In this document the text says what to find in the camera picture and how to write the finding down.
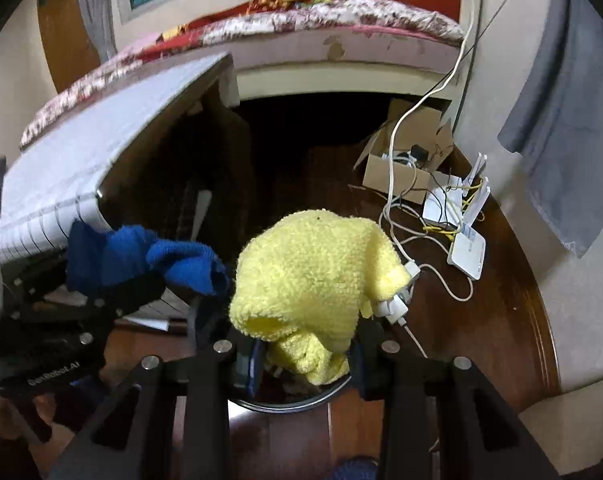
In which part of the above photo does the brown wooden door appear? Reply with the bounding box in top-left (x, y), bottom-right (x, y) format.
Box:
top-left (36, 0), bottom-right (102, 93)

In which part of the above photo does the yellow towel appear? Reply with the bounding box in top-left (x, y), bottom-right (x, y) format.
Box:
top-left (229, 208), bottom-right (411, 387)

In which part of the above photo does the black round trash bin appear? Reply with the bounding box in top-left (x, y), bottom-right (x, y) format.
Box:
top-left (226, 340), bottom-right (355, 413)

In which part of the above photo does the flat white router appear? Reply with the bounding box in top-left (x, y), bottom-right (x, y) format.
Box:
top-left (447, 227), bottom-right (486, 281)

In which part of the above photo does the blue cloth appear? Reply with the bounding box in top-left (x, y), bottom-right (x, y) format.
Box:
top-left (66, 220), bottom-right (235, 353)

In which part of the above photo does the white checkered tablecloth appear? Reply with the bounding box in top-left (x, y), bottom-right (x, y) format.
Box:
top-left (0, 51), bottom-right (235, 263)

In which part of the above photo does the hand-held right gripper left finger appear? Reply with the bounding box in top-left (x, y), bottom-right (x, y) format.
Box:
top-left (46, 337), bottom-right (267, 480)

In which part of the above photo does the white router with antennas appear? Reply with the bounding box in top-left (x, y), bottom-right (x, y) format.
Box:
top-left (421, 152), bottom-right (489, 228)

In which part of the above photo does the bed with red headboard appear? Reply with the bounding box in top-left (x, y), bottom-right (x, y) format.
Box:
top-left (19, 0), bottom-right (482, 151)

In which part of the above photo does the white cable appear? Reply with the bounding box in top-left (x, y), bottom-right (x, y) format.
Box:
top-left (379, 0), bottom-right (477, 306)

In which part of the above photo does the white power plug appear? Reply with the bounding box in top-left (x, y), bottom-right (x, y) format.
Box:
top-left (371, 260), bottom-right (422, 328)

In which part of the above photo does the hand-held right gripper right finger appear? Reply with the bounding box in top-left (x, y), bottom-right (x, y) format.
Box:
top-left (351, 327), bottom-right (562, 480)

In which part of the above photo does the blue slipper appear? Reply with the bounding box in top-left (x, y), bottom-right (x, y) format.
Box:
top-left (331, 455), bottom-right (382, 480)

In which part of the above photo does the black cable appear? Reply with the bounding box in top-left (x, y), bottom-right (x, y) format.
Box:
top-left (416, 0), bottom-right (537, 201)

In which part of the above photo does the cardboard box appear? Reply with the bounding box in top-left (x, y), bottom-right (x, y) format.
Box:
top-left (354, 97), bottom-right (455, 206)

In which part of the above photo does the yellow cable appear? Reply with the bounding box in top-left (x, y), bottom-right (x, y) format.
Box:
top-left (424, 180), bottom-right (482, 238)

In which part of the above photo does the pink sheet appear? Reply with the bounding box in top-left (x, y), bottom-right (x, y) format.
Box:
top-left (114, 30), bottom-right (162, 61)

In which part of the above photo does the grey curtain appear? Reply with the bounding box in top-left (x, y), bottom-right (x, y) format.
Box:
top-left (496, 0), bottom-right (603, 259)
top-left (76, 0), bottom-right (117, 63)

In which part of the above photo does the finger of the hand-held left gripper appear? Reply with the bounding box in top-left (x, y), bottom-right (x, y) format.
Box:
top-left (10, 259), bottom-right (170, 323)

